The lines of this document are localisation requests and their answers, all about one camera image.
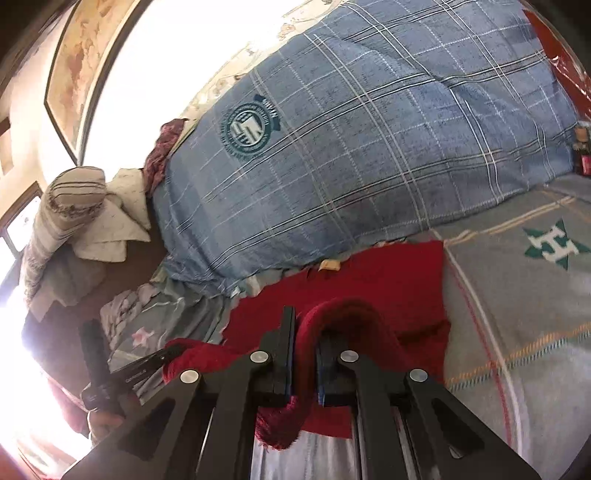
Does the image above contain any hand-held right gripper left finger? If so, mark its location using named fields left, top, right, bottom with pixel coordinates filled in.
left=60, top=306, right=297, bottom=480

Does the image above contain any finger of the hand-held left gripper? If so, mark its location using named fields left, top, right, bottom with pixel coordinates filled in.
left=147, top=344, right=186, bottom=372

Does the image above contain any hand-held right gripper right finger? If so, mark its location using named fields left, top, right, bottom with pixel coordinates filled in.
left=315, top=336, right=544, bottom=480

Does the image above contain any red knit sweater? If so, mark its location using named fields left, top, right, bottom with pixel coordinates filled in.
left=161, top=239, right=452, bottom=452

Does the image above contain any person's left hand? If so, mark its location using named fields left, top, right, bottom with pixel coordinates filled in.
left=88, top=406, right=127, bottom=446

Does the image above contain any grey floral bed sheet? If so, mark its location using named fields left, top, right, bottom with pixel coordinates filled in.
left=99, top=258, right=259, bottom=384

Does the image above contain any white quilted cloth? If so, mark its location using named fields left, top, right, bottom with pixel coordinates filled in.
left=71, top=167, right=152, bottom=264

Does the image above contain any striped pillow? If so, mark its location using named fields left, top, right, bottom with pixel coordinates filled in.
left=21, top=166, right=108, bottom=303

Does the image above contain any grey blanket with green star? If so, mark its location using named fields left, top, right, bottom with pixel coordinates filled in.
left=252, top=173, right=591, bottom=480

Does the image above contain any maroon patterned cloth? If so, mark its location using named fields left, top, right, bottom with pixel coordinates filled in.
left=142, top=117, right=197, bottom=197

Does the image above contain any blue plaid quilt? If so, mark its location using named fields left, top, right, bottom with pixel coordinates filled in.
left=151, top=0, right=581, bottom=298

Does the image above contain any cluster of dark bottles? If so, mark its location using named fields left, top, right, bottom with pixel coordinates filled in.
left=571, top=121, right=591, bottom=177

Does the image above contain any framed wall picture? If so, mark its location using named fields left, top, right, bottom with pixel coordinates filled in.
left=44, top=0, right=141, bottom=163

